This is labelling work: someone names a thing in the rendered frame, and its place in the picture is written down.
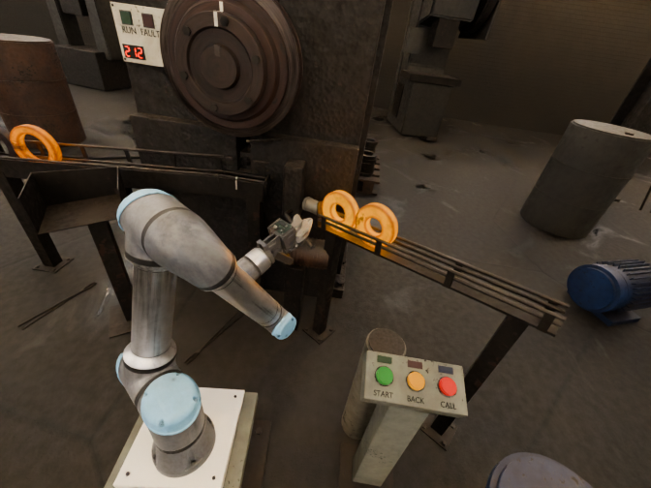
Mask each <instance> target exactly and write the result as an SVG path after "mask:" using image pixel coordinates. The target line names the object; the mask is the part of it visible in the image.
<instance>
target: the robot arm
mask: <svg viewBox="0 0 651 488"><path fill-rule="evenodd" d="M117 221H118V225H119V226H120V227H121V229H122V230H123V231H125V258H126V260H127V261H129V262H130V263H132V264H133V297H132V330H131V343H130V344H129V345H128V346H127V347H126V348H125V350H124V352H123V353H120V355H119V357H118V359H117V362H116V373H117V377H118V379H119V380H120V382H121V383H122V384H123V385H124V387H125V389H126V390H127V392H128V394H129V396H130V397H131V399H132V401H133V403H134V405H135V406H136V408H137V410H138V412H139V414H140V416H141V418H142V420H143V422H144V423H145V425H146V427H147V428H148V430H149V432H150V435H151V437H152V439H153V444H152V448H151V456H152V461H153V463H154V466H155V468H156V469H157V471H158V472H159V473H160V474H162V475H164V476H166V477H172V478H177V477H182V476H185V475H188V474H190V473H193V472H194V471H196V470H197V469H198V468H199V467H200V466H202V465H203V463H204V462H205V461H206V460H207V458H208V457H209V455H210V454H211V452H212V450H213V447H214V444H215V439H216V434H215V428H214V424H213V422H212V420H211V419H210V417H209V416H208V415H207V414H205V413H204V412H203V408H202V397H201V393H200V390H199V388H198V386H197V384H196V383H195V381H194V380H193V379H192V378H191V377H189V376H188V375H186V374H183V373H182V372H181V370H180V369H179V368H178V366H177V365H176V362H175V359H176V343H175V341H174V340H173V339H172V338H171V331H172V320H173V310H174V299H175V290H176V279H177V276H178V277H180V278H182V279H184V280H185V281H187V282H189V283H190V284H192V285H194V286H195V287H197V288H198V289H200V290H204V291H213V292H214V293H216V294H217V295H219V296H220V297H222V298H223V299H224V300H226V301H227V302H229V303H230V304H232V305H233V306H234V307H235V308H236V309H238V310H239V311H241V312H242V313H244V314H245V315H246V316H248V317H249V318H251V319H252V320H254V321H256V322H257V323H258V324H260V325H261V326H262V327H264V328H265V329H267V330H268V331H269V332H270V333H271V335H273V336H275V337H276V338H277V339H279V340H283V339H286V338H287V337H289V336H290V335H291V334H292V332H293V331H294V330H295V326H296V319H295V317H293V316H292V315H291V313H289V312H288V311H286V310H285V309H284V308H283V307H282V306H281V305H280V304H279V303H278V302H277V301H276V300H275V299H273V298H272V297H271V296H270V295H269V294H268V293H267V292H266V291H265V290H264V289H263V288H262V287H261V286H260V285H259V284H258V283H256V281H255V280H256V279H258V278H259V277H260V276H261V275H262V274H263V273H265V272H266V270H267V269H268V268H269V267H270V266H271V265H272V264H273V263H274V262H275V259H277V260H279V261H281V262H282V263H286V264H288V265H291V264H292V263H293V261H294V259H292V258H291V256H290V255H289V254H288V253H290V252H291V251H292V250H294V249H297V248H298V247H299V246H301V245H302V244H303V243H304V242H305V241H306V239H307V237H308V235H309V232H310V229H311V227H312V223H313V220H312V219H311V218H307V219H303V220H301V218H300V217H299V215H298V214H295V215H294V218H293V222H292V223H291V224H288V223H287V222H285V221H283V220H282V219H280V218H279V219H278V220H276V221H275V222H274V223H273V224H271V225H270V226H269V227H268V228H267V229H268V232H269V236H268V237H267V238H266V239H265V240H263V241H261V240H260V239H259V240H258V241H257V245H258V246H257V247H256V248H254V249H252V250H251V251H250V252H249V253H248V254H246V255H245V256H244V257H243V258H241V259H240V260H239V261H236V258H235V256H234V254H233V253H232V252H231V251H230V250H229V249H228V248H227V247H226V245H225V244H224V243H223V242H222V241H221V240H220V238H219V237H218V236H217V235H216V234H215V232H214V231H213V230H212V229H211V228H210V226H209V225H208V224H207V223H206V222H205V221H204V220H203V219H202V218H201V217H200V216H199V215H197V214H196V213H194V212H193V211H192V210H190V209H189V208H187V207H186V206H185V205H183V204H182V203H181V202H179V201H178V199H177V198H175V197H174V196H172V195H170V194H167V193H166V192H164V191H161V190H157V189H143V190H139V191H136V192H133V193H131V194H130V195H129V196H127V197H126V198H124V199H123V200H122V202H121V203H120V205H119V207H118V209H117ZM276 222H277V223H276Z"/></svg>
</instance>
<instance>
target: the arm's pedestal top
mask: <svg viewBox="0 0 651 488"><path fill-rule="evenodd" d="M257 403H258V393H255V392H245V393H244V397H243V402H242V406H241V410H240V415H239V419H238V422H237V427H236V431H235V435H234V440H233V444H232V452H231V456H230V460H229V464H228V468H227V472H226V477H225V481H224V485H223V488H241V484H242V479H243V475H244V469H245V464H246V459H247V454H248V448H249V443H250V439H251V434H252V428H253V423H254V418H255V413H256V408H257ZM142 424H143V420H142V418H141V416H140V415H139V418H138V420H137V422H136V424H135V426H134V428H133V430H132V432H131V434H130V436H129V438H128V440H127V441H126V443H125V445H124V447H123V450H122V452H121V454H120V456H119V458H118V460H117V462H116V464H115V466H114V468H113V470H112V472H111V474H110V476H109V478H108V481H107V483H106V485H105V487H104V488H115V487H114V486H113V483H114V481H115V479H116V478H117V476H118V474H119V472H120V470H121V468H122V465H123V463H124V461H125V459H126V457H127V455H128V453H129V451H130V449H131V447H132V445H133V443H134V441H135V439H136V437H137V435H138V433H139V431H140V428H141V426H142Z"/></svg>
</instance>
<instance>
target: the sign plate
mask: <svg viewBox="0 0 651 488"><path fill-rule="evenodd" d="M110 5H111V10H112V14H113V18H114V22H115V27H116V31H117V35H118V39H119V43H120V47H121V51H122V55H123V59H124V61H126V62H133V63H139V64H145V65H152V66H158V67H164V65H163V60H162V56H161V49H160V27H161V21H162V16H163V12H164V9H157V8H150V7H144V6H137V5H130V4H123V3H116V2H110ZM119 11H123V12H130V15H131V20H132V24H126V23H122V20H121V16H120V12H119ZM141 14H144V15H152V20H153V25H154V28H152V27H145V26H143V21H142V16H141ZM125 46H127V47H125ZM138 47H139V48H140V49H141V51H142V54H140V53H139V52H141V51H140V49H138ZM129 49H130V51H129ZM135 49H136V52H135ZM126 50H128V51H129V52H128V51H126ZM125 51H126V52H127V55H130V56H127V55H126V52H125ZM138 53H139V55H138ZM136 54H137V56H136ZM140 57H142V58H140Z"/></svg>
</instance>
